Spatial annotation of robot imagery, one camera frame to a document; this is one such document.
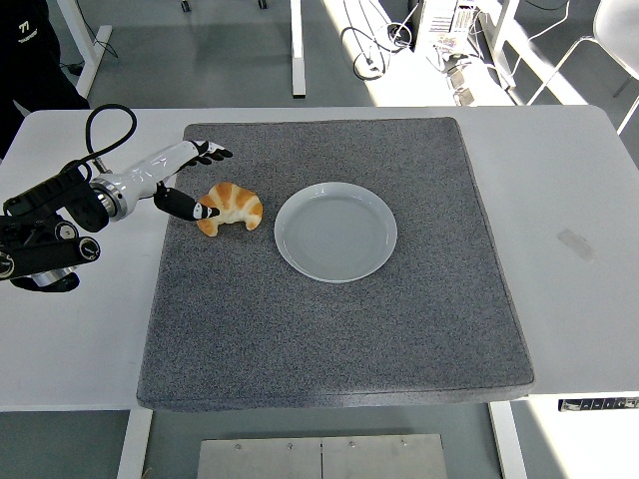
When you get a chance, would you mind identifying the white background desk frame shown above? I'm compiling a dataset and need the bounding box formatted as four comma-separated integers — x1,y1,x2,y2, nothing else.
486,0,521,91

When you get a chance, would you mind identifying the table height control panel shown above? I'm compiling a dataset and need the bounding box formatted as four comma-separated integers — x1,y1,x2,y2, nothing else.
557,396,639,413

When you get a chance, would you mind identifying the golden croissant bread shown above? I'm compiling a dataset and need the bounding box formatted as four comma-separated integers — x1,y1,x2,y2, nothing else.
196,182,265,238

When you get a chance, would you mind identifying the white chair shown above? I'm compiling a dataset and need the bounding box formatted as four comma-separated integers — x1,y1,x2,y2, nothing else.
527,0,639,136

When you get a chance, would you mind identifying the black coiled floor cable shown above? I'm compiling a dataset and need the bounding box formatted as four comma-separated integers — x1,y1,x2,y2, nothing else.
339,3,421,80

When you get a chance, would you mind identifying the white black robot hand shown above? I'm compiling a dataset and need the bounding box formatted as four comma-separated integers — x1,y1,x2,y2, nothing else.
110,140,234,222

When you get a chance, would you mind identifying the open computer case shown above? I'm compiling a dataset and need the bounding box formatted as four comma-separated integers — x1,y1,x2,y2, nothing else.
412,0,481,55

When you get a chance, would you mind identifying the white table leg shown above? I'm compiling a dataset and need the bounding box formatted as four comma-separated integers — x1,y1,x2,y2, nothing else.
487,400,529,479
116,408,154,479

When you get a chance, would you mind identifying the white background desk leg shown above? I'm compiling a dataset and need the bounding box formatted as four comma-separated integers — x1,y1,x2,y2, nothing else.
289,0,307,99
55,0,114,100

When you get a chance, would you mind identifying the pale grey round plate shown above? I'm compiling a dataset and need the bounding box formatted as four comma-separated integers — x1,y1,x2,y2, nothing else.
274,182,399,284

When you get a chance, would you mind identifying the grey metal plate with screws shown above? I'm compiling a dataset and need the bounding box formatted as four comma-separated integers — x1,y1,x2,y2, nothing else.
197,433,447,479

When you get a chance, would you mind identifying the grey speckled mat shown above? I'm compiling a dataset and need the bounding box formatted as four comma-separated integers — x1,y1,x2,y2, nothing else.
136,116,536,413

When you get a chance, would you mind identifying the grey tape patch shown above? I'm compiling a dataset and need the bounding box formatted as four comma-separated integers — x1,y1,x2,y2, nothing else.
557,229,599,264

